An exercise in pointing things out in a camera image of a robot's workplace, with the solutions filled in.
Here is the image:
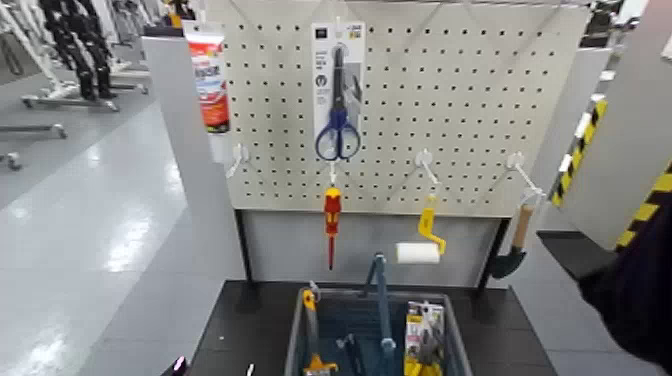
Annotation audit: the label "red white glue tube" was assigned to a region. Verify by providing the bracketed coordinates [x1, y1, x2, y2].
[186, 31, 231, 134]

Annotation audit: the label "grey plastic crate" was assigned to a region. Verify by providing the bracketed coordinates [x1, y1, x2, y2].
[284, 286, 474, 376]

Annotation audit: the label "yellow grey hand tool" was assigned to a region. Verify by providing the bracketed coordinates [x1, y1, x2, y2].
[301, 283, 340, 376]

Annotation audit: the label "small black hand tool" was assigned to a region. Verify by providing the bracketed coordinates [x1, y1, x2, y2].
[335, 333, 365, 376]

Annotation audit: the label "black pegboard stand leg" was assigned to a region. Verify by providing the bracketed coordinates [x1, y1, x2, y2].
[234, 209, 256, 287]
[476, 217, 512, 295]

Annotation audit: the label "yellow packaged pliers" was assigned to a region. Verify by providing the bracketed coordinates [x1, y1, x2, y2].
[404, 300, 446, 376]

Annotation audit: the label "grey pegboard lower panel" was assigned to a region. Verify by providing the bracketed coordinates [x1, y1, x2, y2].
[241, 209, 501, 288]

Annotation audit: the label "red yellow screwdriver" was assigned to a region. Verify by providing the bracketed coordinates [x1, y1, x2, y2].
[323, 186, 344, 272]

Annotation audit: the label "grey partition panel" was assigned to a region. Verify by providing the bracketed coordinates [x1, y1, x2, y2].
[141, 35, 248, 282]

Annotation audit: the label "cream perforated pegboard panel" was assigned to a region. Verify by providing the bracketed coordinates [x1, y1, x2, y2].
[207, 0, 592, 218]

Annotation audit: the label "black robot on stand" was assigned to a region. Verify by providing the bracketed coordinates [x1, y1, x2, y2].
[39, 0, 119, 102]

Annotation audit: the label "white robot on stand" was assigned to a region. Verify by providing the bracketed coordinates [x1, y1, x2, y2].
[0, 0, 72, 106]

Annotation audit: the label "yellow black hazard tape strip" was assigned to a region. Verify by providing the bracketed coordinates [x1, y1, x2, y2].
[615, 161, 672, 249]
[550, 99, 609, 208]

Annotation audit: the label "grey partition with hazard tape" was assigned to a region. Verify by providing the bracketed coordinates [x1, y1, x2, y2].
[550, 0, 672, 249]

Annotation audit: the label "blue crate carry handle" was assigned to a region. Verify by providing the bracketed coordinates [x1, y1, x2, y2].
[361, 253, 398, 376]

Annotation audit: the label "yellow handled white paint roller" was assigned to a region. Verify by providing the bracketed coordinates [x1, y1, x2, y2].
[396, 195, 448, 265]

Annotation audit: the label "grey metal base frame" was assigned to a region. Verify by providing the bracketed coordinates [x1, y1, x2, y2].
[20, 93, 121, 113]

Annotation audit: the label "packaged blue handled scissors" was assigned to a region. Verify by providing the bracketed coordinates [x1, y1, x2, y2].
[311, 20, 367, 162]

